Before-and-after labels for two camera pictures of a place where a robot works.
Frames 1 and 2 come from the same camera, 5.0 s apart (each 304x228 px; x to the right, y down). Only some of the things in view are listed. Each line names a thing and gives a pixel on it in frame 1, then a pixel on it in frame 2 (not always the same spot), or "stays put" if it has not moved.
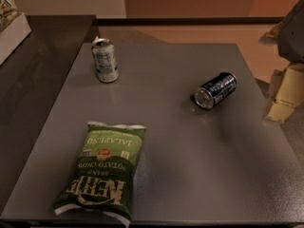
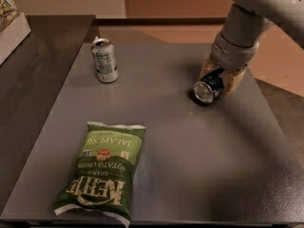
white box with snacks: (14, 27) stays put
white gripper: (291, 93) -> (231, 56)
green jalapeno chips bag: (102, 178) stays put
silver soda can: (104, 60) stays put
